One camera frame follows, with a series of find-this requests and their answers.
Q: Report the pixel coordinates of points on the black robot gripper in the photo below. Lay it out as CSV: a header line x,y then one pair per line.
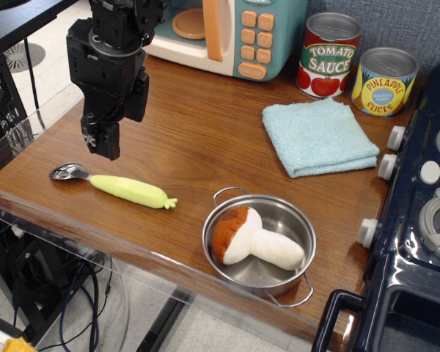
x,y
113,82

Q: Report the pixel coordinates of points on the plush mushroom toy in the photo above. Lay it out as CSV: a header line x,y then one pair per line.
x,y
240,233

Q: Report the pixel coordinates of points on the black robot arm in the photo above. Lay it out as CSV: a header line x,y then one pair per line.
x,y
122,24

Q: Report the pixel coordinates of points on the teal toy microwave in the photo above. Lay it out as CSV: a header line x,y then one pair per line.
x,y
246,39

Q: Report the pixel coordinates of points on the white stove knob top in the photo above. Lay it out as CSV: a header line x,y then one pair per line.
x,y
395,138

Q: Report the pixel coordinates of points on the white stove knob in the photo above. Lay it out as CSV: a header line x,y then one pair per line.
x,y
366,232
387,166
395,138

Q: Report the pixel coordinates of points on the dark blue toy stove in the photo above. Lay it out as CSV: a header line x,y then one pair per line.
x,y
399,309

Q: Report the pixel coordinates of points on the clear acrylic table guard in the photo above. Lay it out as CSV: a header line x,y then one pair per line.
x,y
201,133

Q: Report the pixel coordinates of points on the black desk at left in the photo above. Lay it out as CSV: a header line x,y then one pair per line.
x,y
18,20

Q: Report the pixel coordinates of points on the silver metal pot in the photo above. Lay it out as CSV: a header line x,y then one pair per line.
x,y
252,274

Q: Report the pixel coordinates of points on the light blue folded cloth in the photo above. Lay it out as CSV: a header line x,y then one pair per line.
x,y
318,138

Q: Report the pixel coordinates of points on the yellow fuzzy object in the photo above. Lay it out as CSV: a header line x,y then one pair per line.
x,y
18,345

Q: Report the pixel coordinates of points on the tomato sauce can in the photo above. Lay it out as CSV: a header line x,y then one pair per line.
x,y
330,44

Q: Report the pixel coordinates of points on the white stove knob bottom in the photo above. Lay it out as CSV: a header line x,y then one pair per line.
x,y
366,232

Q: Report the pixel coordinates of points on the white stove knob middle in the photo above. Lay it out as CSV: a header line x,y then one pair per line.
x,y
387,166

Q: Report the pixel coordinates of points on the pineapple slices can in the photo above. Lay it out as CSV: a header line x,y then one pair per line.
x,y
384,81

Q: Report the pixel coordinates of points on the spoon with green handle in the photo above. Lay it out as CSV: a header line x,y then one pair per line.
x,y
125,188

